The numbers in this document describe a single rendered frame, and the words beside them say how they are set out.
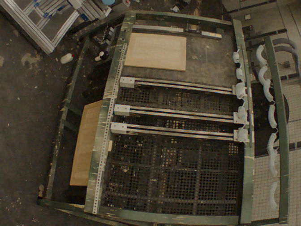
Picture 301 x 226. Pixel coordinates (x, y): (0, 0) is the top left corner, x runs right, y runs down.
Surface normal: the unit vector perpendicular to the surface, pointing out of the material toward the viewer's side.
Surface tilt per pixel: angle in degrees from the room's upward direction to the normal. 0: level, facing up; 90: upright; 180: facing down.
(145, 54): 55
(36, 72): 0
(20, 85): 0
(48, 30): 0
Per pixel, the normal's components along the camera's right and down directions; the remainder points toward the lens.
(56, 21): 0.82, -0.19
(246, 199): 0.00, -0.47
